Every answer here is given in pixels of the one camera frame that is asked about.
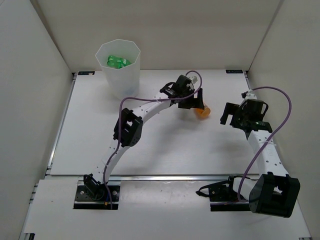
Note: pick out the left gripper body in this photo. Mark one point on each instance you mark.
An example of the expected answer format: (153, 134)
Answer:
(189, 91)

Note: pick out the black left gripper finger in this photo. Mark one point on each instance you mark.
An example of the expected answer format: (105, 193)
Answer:
(197, 101)
(185, 104)

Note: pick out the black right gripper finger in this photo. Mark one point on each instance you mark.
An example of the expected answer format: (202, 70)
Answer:
(230, 108)
(224, 118)

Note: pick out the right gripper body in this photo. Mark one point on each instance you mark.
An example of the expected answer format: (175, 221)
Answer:
(238, 118)

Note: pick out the orange plastic bottle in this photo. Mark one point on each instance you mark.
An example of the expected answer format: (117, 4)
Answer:
(202, 113)

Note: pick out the green plastic bottle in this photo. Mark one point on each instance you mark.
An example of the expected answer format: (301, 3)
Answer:
(117, 62)

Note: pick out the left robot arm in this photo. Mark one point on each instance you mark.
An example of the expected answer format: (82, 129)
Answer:
(133, 113)

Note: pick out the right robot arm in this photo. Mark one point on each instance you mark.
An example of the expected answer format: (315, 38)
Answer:
(275, 192)

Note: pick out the white plastic bin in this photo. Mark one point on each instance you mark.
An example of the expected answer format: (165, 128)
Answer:
(123, 82)

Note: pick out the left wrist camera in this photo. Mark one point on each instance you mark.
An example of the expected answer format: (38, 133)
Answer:
(193, 79)

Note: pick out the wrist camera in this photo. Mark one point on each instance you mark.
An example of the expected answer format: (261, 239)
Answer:
(193, 79)
(249, 95)

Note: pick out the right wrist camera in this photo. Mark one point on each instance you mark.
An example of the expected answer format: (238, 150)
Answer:
(249, 95)

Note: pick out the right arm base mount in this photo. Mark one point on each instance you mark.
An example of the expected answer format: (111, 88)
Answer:
(222, 197)

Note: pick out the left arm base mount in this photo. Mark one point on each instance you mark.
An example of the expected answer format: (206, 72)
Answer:
(93, 195)

